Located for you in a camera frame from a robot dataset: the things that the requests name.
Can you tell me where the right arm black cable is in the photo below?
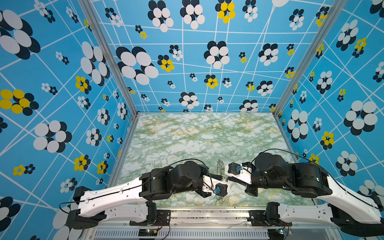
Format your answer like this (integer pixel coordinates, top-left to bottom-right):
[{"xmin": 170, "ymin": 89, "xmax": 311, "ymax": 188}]
[{"xmin": 241, "ymin": 148, "xmax": 384, "ymax": 211}]

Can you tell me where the left aluminium corner post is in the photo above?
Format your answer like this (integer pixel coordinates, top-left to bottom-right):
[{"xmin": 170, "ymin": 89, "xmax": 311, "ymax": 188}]
[{"xmin": 79, "ymin": 0, "xmax": 138, "ymax": 119}]

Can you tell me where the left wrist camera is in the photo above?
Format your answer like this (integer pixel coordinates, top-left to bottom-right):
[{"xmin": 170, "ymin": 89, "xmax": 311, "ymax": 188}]
[{"xmin": 202, "ymin": 175, "xmax": 230, "ymax": 197}]

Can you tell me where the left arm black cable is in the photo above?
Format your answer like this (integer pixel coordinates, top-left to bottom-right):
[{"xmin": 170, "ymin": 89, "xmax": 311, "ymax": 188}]
[{"xmin": 59, "ymin": 158, "xmax": 214, "ymax": 214}]

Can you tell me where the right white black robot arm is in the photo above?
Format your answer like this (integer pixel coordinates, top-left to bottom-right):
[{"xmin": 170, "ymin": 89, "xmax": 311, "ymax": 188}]
[{"xmin": 225, "ymin": 152, "xmax": 384, "ymax": 238}]

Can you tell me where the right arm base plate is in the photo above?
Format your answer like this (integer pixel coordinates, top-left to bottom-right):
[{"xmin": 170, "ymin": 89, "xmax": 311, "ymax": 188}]
[{"xmin": 247, "ymin": 210, "xmax": 292, "ymax": 227}]

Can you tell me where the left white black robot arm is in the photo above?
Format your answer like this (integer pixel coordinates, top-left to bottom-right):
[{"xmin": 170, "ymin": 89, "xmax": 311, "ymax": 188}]
[{"xmin": 66, "ymin": 159, "xmax": 230, "ymax": 230}]

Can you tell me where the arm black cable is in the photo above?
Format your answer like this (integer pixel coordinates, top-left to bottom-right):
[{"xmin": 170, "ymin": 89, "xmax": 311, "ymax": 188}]
[
  {"xmin": 59, "ymin": 158, "xmax": 214, "ymax": 214},
  {"xmin": 241, "ymin": 148, "xmax": 384, "ymax": 211}
]

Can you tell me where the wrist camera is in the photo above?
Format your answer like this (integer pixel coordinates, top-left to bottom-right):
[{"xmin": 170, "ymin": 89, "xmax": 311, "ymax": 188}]
[
  {"xmin": 225, "ymin": 163, "xmax": 246, "ymax": 186},
  {"xmin": 202, "ymin": 175, "xmax": 230, "ymax": 197}
]

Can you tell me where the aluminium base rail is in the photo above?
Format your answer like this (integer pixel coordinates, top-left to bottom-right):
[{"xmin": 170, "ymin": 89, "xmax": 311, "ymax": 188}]
[{"xmin": 81, "ymin": 207, "xmax": 342, "ymax": 240}]

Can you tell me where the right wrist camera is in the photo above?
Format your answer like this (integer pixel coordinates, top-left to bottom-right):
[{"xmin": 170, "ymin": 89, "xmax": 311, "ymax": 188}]
[{"xmin": 225, "ymin": 163, "xmax": 246, "ymax": 186}]

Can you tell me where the aluminium corner post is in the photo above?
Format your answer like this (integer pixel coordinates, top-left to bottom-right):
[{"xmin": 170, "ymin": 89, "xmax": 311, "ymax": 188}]
[
  {"xmin": 273, "ymin": 0, "xmax": 347, "ymax": 119},
  {"xmin": 79, "ymin": 0, "xmax": 138, "ymax": 119}
]

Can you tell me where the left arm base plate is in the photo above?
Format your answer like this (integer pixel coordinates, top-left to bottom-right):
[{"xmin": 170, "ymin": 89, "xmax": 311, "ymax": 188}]
[{"xmin": 129, "ymin": 210, "xmax": 171, "ymax": 227}]

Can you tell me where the right aluminium corner post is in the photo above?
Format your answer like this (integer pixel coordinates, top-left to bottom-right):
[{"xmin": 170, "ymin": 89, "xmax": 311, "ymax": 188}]
[{"xmin": 273, "ymin": 0, "xmax": 347, "ymax": 119}]

